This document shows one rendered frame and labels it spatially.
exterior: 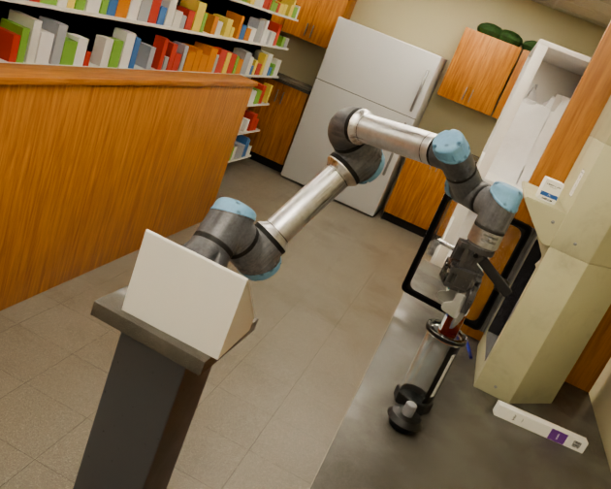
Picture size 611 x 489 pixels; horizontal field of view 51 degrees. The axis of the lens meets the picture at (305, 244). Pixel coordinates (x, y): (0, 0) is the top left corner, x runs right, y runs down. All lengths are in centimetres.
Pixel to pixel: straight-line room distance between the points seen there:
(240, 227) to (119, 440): 66
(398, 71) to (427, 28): 85
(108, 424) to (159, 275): 49
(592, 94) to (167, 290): 140
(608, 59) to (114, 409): 174
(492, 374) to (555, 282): 33
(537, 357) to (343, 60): 528
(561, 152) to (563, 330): 57
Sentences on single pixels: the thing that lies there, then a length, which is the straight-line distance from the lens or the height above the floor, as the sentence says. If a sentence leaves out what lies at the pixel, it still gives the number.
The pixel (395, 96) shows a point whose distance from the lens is 675.
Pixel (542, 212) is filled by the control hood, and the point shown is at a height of 149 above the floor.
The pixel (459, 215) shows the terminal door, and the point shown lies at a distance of 217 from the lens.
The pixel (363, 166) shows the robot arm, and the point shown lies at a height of 141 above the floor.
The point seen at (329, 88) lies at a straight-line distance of 689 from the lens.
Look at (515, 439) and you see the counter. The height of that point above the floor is 94.
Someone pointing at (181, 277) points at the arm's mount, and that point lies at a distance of 151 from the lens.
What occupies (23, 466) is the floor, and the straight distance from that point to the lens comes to 254.
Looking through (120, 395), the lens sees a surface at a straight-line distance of 177.
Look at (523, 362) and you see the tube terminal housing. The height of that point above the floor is 108.
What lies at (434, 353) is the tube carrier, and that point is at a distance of 161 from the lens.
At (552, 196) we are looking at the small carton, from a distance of 187.
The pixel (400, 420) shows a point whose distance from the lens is 156.
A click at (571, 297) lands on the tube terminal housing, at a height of 131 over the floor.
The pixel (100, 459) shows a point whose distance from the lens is 191.
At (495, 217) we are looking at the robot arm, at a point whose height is 148.
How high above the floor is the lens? 174
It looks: 19 degrees down
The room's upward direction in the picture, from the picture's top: 22 degrees clockwise
